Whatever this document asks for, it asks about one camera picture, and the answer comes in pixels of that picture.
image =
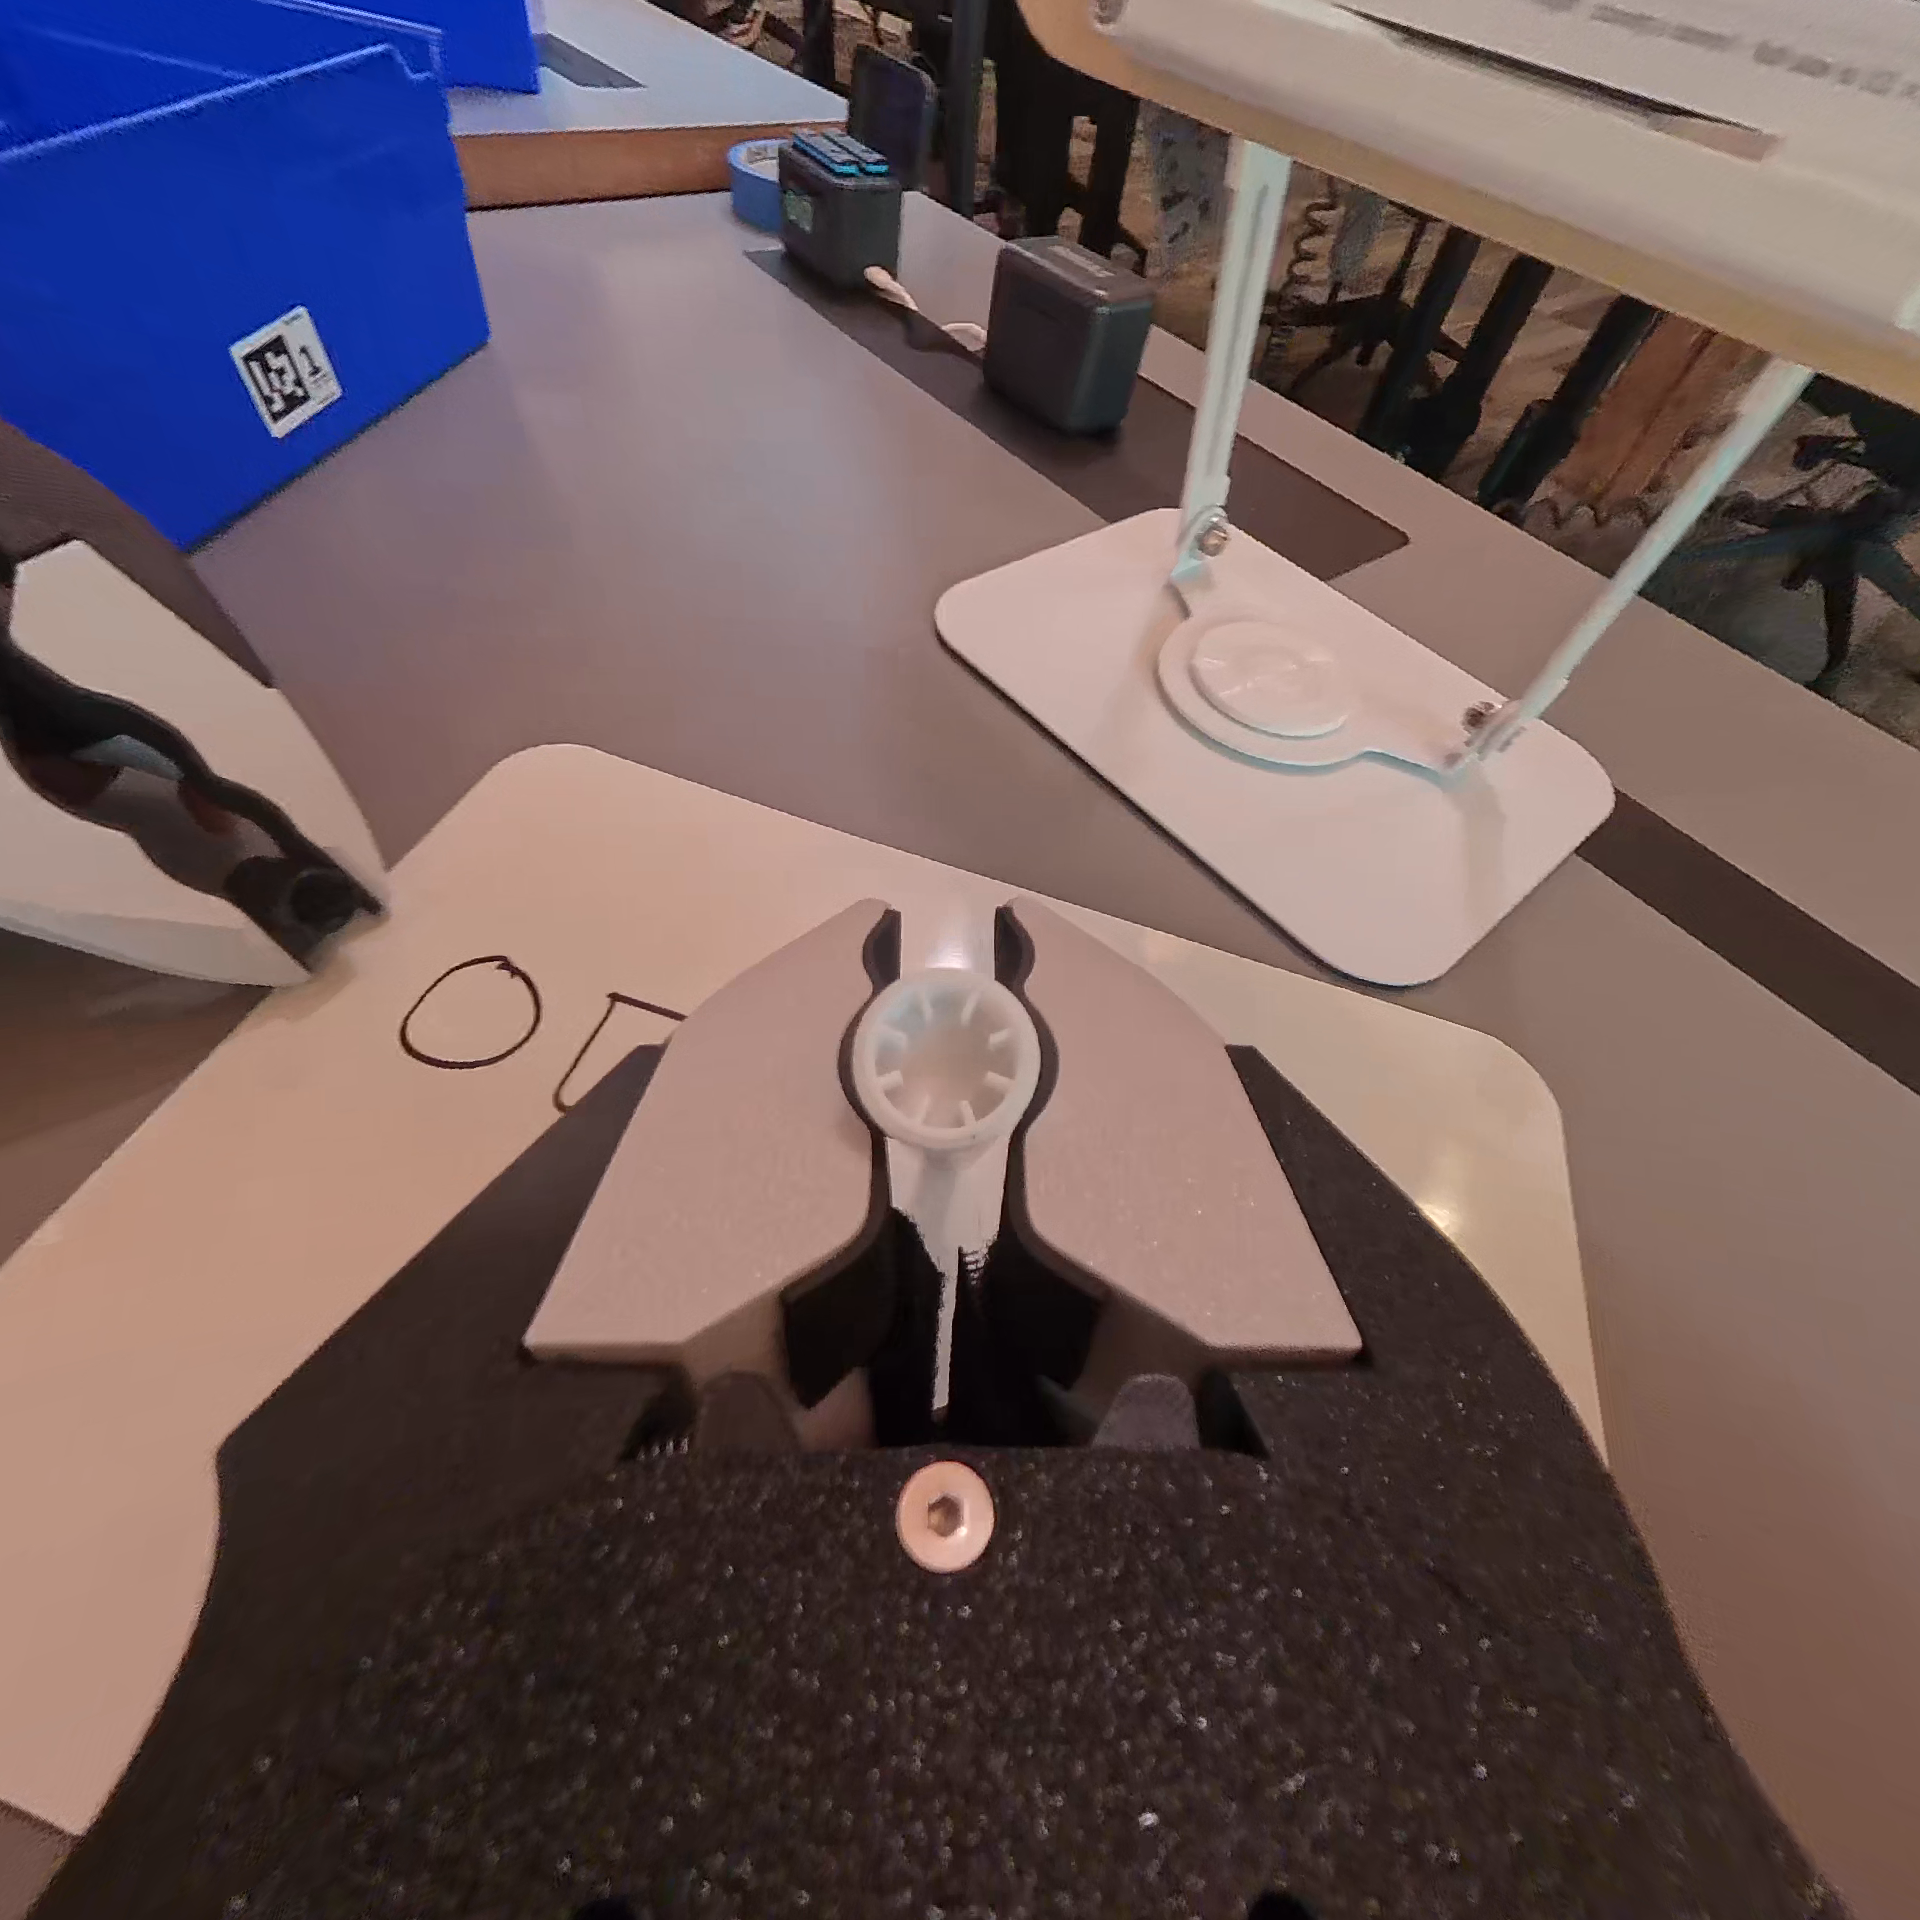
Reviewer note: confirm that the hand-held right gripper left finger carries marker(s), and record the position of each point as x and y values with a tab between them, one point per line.
706	1203

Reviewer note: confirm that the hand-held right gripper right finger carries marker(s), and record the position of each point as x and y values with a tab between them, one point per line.
1183	1203

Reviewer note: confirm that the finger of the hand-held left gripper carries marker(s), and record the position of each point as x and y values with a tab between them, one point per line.
119	637
110	889

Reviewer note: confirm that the black whiteboard marker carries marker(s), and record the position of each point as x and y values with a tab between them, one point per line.
948	1054

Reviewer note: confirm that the blue plastic bin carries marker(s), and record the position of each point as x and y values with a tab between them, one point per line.
149	267
495	43

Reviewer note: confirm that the white whiteboard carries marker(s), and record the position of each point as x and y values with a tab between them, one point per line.
296	1258

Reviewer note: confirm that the white table sign stand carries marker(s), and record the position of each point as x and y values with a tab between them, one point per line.
1316	808

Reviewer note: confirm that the blue tape roll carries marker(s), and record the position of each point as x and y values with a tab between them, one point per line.
759	186

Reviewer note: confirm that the black box with blue top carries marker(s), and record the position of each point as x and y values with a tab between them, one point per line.
841	225

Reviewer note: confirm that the black boxy object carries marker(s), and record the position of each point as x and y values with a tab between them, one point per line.
1068	346

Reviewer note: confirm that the black chair base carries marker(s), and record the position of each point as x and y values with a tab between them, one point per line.
1836	560

